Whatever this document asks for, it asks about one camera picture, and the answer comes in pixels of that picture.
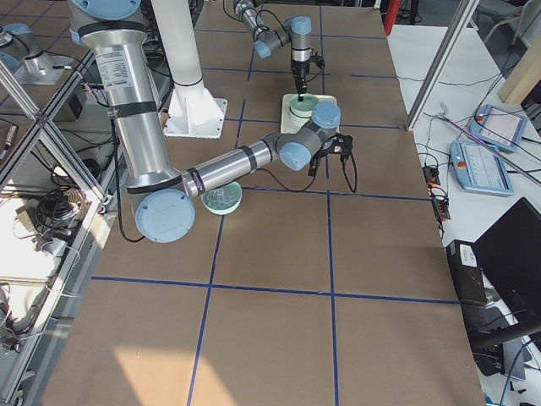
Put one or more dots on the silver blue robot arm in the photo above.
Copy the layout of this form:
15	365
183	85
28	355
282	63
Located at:
295	31
161	195

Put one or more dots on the black orange power strip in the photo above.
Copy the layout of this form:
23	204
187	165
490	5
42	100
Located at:
438	196

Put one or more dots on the upper blue teach pendant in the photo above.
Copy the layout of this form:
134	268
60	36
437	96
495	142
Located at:
499	127

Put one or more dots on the lower blue teach pendant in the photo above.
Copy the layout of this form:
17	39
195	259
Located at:
479	170

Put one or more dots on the black laptop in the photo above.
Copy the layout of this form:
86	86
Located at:
509	255

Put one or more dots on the white camera stand pillar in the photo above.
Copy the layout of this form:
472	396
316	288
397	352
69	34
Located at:
193	111

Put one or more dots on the green bowl with ice cubes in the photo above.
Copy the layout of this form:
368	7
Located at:
223	200

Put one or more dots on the wooden board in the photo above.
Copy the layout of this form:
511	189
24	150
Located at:
524	76

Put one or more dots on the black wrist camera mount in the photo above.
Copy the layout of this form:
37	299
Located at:
342	145
317	60

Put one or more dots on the blue teach pendant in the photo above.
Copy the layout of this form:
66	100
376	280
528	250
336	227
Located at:
499	127
479	170

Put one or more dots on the black computer box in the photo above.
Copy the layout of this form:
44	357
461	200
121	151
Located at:
465	272

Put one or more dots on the aluminium frame post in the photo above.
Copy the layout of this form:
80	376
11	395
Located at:
458	23

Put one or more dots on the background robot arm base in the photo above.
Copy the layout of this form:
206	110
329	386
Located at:
22	54

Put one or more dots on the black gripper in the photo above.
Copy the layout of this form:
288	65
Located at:
318	159
298	71

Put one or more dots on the green bowl on tray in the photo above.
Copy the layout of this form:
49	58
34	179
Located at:
296	124

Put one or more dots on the cream bear tray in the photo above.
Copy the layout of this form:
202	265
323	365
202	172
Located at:
314	111

